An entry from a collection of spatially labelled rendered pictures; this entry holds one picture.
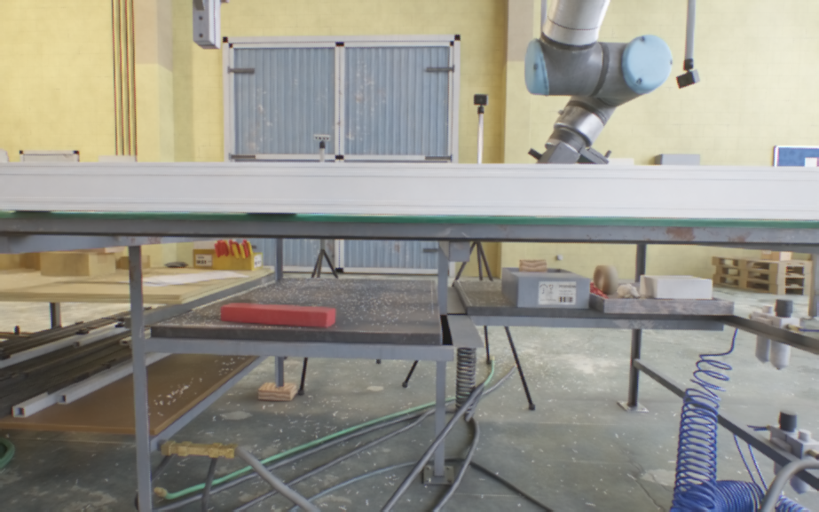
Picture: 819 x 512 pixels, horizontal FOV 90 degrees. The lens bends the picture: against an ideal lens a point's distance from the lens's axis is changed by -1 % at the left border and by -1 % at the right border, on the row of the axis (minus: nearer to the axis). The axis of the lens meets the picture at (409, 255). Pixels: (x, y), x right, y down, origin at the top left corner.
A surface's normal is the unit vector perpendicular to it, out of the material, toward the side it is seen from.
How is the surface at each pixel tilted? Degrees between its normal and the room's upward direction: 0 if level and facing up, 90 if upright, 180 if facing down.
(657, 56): 92
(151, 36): 90
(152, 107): 90
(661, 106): 90
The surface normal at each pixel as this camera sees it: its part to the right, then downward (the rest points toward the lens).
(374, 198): -0.05, 0.07
